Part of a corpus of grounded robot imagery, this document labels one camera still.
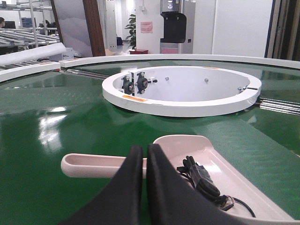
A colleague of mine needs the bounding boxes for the white outer conveyor rim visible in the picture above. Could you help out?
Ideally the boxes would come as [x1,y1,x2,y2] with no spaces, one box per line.
[59,54,300,69]

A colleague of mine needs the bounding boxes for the black bearing block left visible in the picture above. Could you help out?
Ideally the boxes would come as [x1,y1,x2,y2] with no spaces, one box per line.
[122,76,135,95]

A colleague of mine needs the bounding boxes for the black bearing block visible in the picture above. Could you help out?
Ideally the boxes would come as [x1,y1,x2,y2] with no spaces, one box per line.
[135,72,158,94]
[122,76,135,95]

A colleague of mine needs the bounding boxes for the pink plastic dustpan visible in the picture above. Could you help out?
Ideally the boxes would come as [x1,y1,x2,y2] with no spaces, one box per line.
[61,135,300,225]

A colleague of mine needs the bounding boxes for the chrome conveyor rollers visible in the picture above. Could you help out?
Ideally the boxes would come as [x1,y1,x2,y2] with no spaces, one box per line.
[257,98,300,116]
[60,69,109,80]

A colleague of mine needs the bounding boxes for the white foam roll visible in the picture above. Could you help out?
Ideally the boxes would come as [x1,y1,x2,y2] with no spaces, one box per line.
[0,43,67,66]

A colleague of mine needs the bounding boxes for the black bearing block right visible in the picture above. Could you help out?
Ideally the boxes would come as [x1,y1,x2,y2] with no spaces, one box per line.
[135,72,158,94]

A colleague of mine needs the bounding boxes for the black water dispenser machine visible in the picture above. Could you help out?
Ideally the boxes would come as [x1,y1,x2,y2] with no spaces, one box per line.
[160,0,196,54]

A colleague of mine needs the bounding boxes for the white outer rim left segment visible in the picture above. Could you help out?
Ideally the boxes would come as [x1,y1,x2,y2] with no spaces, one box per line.
[0,61,60,82]

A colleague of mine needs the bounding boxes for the potted green plant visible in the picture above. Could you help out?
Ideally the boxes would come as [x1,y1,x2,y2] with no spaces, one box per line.
[125,14,136,50]

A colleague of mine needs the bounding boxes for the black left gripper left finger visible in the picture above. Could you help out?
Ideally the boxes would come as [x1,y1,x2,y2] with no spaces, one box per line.
[60,145,143,225]

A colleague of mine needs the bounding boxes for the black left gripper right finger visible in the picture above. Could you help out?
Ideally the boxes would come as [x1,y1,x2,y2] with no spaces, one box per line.
[147,144,237,225]

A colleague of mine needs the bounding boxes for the brown wooden pillar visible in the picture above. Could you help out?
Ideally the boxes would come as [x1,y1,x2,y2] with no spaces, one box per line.
[82,0,105,57]

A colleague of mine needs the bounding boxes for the chrome conveyor rollers rear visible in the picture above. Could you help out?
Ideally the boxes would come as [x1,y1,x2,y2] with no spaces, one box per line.
[60,69,109,80]

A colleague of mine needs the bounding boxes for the black cable bundle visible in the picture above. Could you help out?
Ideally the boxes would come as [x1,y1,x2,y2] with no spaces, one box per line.
[176,155,256,218]

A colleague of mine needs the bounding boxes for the white inner conveyor ring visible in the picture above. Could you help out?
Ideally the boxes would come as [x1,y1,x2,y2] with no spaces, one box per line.
[102,65,262,118]

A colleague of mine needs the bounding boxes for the chrome conveyor rollers right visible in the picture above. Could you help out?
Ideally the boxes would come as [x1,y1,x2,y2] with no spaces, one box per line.
[257,98,300,116]

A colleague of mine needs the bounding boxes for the metal roller conveyor rack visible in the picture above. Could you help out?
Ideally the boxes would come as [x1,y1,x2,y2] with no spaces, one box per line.
[0,0,60,49]

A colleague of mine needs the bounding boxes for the pink paper wall notice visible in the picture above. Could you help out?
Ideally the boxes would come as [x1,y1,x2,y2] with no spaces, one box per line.
[140,22,153,33]

